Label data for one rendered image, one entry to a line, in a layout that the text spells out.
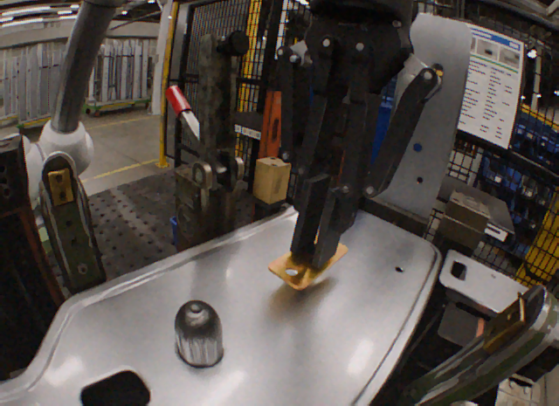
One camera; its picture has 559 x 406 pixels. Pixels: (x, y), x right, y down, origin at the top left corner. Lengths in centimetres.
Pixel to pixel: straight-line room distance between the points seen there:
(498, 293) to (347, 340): 23
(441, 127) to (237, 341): 40
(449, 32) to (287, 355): 47
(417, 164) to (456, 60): 19
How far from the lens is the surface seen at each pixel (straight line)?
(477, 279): 39
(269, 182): 35
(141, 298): 24
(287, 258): 25
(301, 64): 22
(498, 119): 73
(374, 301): 27
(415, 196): 48
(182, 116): 36
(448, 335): 31
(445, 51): 47
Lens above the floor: 117
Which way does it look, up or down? 25 degrees down
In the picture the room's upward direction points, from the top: 9 degrees clockwise
